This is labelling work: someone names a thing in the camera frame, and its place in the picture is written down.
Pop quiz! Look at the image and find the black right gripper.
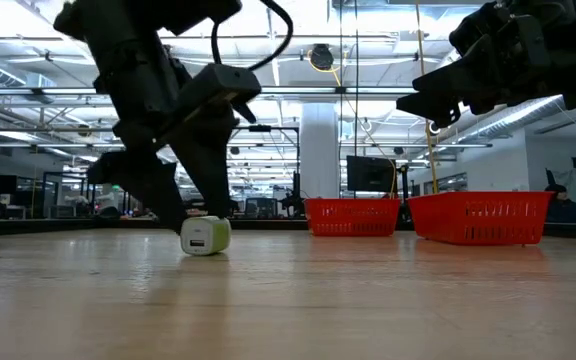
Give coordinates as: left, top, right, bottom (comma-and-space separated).
396, 0, 576, 129

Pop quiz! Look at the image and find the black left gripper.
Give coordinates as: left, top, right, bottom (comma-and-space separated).
86, 99, 257, 235

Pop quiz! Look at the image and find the green white wall charger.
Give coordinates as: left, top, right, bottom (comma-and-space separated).
179, 215, 233, 257

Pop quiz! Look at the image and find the black monitor stand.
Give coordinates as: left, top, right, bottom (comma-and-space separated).
397, 163, 411, 222

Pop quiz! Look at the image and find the black monitor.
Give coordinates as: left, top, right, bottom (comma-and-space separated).
346, 155, 397, 194

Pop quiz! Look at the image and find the red plastic basket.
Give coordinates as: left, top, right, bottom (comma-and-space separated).
407, 191, 554, 246
305, 198, 402, 238

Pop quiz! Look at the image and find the white building column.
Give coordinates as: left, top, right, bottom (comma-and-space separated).
300, 102, 340, 200

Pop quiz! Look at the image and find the seated person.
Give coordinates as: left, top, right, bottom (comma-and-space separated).
545, 183, 576, 224

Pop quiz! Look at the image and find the yellow hanging cable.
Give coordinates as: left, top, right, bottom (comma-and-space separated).
413, 0, 441, 195

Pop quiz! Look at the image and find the silver ventilation duct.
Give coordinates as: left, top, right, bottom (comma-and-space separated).
460, 94, 569, 147

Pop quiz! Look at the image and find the black hanging cable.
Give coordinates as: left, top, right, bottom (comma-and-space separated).
338, 0, 344, 199
353, 0, 360, 199

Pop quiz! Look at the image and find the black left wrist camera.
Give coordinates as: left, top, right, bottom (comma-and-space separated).
160, 63, 263, 146

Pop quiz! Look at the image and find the black background rig frame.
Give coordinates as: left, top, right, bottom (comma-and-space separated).
232, 124, 302, 219

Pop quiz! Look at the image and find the black background cage frame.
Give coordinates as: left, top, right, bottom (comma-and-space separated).
41, 171, 133, 217

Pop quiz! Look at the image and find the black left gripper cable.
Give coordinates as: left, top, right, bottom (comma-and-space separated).
211, 0, 294, 71

